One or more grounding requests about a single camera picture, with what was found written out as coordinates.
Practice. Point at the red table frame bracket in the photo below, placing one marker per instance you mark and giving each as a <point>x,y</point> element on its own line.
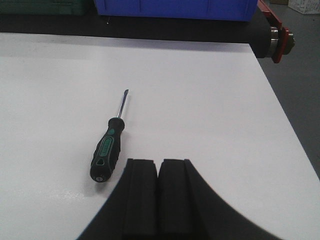
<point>282,40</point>

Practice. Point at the green black screwdriver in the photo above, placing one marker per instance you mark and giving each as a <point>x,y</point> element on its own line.
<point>108,149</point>

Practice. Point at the blue plastic bin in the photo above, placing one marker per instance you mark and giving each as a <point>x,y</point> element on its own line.
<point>222,10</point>

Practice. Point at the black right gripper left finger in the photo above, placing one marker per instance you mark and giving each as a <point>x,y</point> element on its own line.
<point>130,211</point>

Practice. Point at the green plastic crate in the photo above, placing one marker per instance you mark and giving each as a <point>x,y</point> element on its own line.
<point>45,7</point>

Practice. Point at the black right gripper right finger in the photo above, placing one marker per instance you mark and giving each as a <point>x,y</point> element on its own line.
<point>189,209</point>

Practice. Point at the black conveyor roller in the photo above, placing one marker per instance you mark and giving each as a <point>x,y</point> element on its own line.
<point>260,40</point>

